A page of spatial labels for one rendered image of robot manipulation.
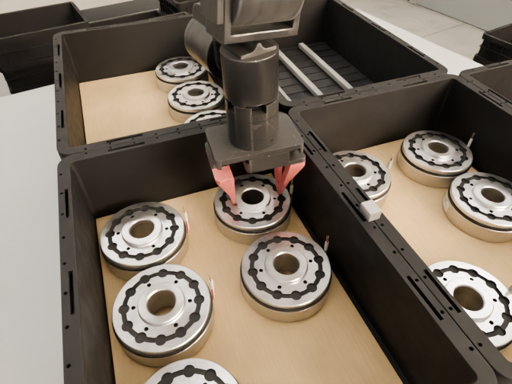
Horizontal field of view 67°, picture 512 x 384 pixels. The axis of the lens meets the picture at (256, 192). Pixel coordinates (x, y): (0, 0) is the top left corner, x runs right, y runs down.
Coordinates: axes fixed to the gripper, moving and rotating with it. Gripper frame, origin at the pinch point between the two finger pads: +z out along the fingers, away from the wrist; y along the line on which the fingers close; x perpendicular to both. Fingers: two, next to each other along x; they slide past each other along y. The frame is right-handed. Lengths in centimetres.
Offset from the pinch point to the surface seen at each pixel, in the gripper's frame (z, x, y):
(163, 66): 1.0, -41.6, 7.6
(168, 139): -6.2, -6.5, 9.5
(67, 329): -6.5, 16.7, 20.4
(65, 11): 30, -173, 45
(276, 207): 1.2, 2.4, -2.0
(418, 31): 94, -224, -195
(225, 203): 1.0, -0.2, 4.2
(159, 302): 2.3, 11.0, 14.3
